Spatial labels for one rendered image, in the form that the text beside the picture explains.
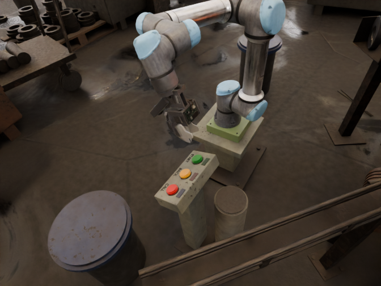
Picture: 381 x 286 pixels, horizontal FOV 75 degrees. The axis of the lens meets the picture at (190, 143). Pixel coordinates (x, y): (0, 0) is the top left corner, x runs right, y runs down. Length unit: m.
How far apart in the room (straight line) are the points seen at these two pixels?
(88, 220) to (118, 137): 0.98
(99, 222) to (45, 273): 0.61
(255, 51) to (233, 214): 0.62
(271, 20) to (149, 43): 0.48
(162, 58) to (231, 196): 0.52
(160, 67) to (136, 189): 1.05
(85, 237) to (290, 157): 1.28
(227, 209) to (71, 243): 0.58
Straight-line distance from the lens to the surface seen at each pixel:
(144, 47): 0.69
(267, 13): 0.98
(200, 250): 0.61
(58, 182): 1.88
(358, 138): 2.01
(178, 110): 0.74
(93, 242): 1.05
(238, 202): 0.91
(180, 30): 0.74
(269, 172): 1.65
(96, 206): 1.11
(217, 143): 1.37
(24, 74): 2.44
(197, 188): 0.86
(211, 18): 0.99
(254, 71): 1.11
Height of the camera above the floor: 1.32
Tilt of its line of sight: 48 degrees down
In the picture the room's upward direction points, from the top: 7 degrees counter-clockwise
